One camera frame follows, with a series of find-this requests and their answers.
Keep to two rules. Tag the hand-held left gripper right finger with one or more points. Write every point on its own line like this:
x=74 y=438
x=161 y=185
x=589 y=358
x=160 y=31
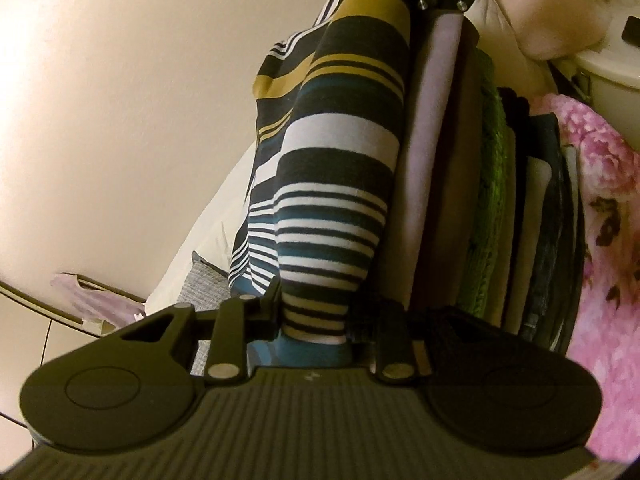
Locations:
x=367 y=320

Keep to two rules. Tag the grey knit cushion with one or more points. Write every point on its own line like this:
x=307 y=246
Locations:
x=205 y=280

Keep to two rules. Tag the lavender plastic bag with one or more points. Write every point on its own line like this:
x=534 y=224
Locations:
x=95 y=300

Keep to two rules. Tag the white plastic container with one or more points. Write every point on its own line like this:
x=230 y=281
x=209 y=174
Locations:
x=610 y=80

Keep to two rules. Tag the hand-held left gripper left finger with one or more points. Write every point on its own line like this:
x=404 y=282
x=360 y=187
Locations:
x=272 y=305

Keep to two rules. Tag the brown folded garment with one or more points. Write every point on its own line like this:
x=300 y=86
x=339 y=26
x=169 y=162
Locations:
x=467 y=135

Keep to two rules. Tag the folded denim jeans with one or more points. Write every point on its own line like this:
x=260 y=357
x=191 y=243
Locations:
x=547 y=260

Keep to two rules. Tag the green knit sweater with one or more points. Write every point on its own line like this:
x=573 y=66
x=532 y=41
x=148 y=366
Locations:
x=492 y=200

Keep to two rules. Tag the pink floral fleece blanket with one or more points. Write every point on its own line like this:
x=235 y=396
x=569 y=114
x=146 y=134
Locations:
x=605 y=185

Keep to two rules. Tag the white pillow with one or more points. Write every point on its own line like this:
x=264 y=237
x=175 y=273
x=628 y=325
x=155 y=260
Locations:
x=210 y=230

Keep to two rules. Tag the dark striped shirt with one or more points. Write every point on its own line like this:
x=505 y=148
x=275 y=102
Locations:
x=340 y=160

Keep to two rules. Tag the black folded garment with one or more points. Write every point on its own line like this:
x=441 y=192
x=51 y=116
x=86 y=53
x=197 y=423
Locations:
x=515 y=110

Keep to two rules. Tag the pale pink plush cloth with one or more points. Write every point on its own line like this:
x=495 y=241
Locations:
x=545 y=10

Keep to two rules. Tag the beige wardrobe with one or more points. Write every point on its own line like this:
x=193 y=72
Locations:
x=30 y=340

